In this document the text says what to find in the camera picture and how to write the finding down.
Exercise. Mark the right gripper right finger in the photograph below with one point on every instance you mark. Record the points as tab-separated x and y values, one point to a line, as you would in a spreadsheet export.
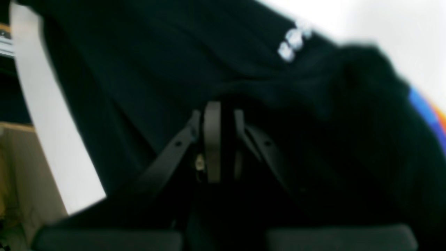
295	215

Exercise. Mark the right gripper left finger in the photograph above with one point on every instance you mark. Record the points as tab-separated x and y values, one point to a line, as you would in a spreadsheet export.
149	213

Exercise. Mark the black t-shirt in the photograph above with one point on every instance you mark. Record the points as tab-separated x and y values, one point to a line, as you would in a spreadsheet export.
221	125

